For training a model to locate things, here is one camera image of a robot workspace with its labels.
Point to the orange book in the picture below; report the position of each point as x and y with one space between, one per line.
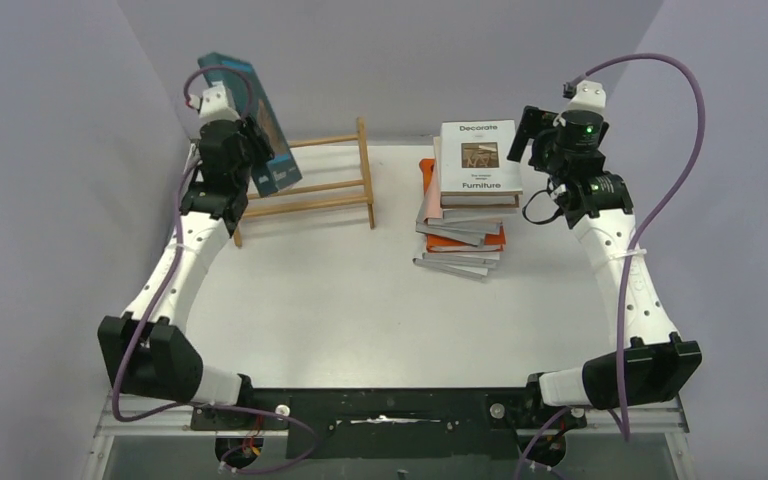
441 240

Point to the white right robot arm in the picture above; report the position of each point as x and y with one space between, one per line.
652 362

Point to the grey book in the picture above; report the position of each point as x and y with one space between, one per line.
471 229
470 265

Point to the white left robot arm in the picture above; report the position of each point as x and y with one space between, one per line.
145 348

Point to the pink book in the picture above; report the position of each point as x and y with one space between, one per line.
431 204

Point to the bottom grey book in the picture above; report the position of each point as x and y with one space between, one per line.
470 265

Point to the white Afternoon tea book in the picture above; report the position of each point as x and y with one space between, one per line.
476 202

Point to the wooden book rack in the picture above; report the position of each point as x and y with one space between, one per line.
324 196

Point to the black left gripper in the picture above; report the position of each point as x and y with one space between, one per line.
250 134

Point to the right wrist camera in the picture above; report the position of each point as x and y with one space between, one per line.
585 95

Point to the white Decorate Furniture book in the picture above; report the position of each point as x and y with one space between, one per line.
473 169

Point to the teal Humor book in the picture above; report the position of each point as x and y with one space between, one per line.
281 171

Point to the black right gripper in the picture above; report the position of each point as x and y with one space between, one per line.
534 132

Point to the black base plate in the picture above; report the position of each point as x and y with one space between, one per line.
407 423

